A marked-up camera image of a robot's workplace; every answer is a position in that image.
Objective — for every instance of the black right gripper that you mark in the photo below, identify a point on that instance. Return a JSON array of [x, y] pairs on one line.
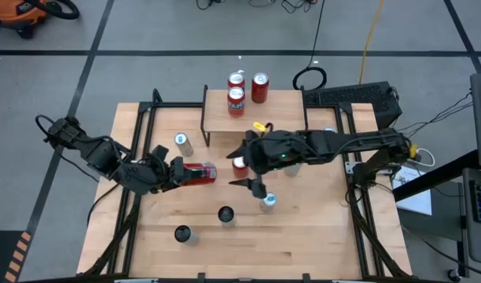
[[272, 153]]

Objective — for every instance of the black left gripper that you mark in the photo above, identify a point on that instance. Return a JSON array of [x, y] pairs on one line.
[[162, 177]]

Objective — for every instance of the red Coca-Cola can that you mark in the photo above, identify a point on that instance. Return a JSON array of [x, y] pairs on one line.
[[239, 171], [260, 92], [201, 175]]

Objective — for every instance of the red Fanta soda can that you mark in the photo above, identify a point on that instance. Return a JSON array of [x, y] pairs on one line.
[[236, 79], [236, 106]]

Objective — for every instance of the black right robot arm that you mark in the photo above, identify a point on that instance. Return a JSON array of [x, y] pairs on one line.
[[362, 141]]

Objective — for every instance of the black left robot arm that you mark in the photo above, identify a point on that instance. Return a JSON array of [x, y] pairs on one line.
[[103, 153]]

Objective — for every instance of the silver blue energy drink can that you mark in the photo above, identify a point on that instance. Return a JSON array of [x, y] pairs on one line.
[[269, 202], [330, 129], [181, 139]]

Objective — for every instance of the white Celsius can tropical print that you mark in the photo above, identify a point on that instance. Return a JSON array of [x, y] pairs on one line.
[[291, 171]]

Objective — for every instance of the white Celsius can yellow band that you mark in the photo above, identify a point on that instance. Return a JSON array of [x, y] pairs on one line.
[[226, 214]]

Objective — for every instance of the white black-topped drink can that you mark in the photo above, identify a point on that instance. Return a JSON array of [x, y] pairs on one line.
[[182, 234]]

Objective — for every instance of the black clamp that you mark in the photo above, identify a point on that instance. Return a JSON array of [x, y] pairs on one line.
[[305, 277], [201, 277]]

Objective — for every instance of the black perforated computer case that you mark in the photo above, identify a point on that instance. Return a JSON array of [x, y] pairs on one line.
[[354, 98]]

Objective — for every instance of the white printed paper sheet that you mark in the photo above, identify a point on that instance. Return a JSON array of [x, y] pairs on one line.
[[417, 200]]

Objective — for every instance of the black desk beam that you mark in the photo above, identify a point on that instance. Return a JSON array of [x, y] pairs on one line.
[[433, 177]]

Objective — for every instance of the grey cart base panel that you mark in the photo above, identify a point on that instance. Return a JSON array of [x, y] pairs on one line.
[[433, 224]]

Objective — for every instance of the black mat orange stripes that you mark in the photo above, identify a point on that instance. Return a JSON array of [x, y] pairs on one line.
[[1, 255]]

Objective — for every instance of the black caster wheel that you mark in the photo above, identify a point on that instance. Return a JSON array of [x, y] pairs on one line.
[[454, 274]]

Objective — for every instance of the orange shop vacuum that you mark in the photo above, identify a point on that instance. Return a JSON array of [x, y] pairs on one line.
[[12, 13]]

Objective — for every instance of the grey desk tray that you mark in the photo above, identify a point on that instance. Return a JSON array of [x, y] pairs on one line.
[[478, 243]]

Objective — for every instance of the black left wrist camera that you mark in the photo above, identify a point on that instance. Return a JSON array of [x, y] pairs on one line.
[[160, 151]]

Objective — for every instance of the black aluminium table frame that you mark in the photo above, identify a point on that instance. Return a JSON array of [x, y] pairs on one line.
[[173, 105]]

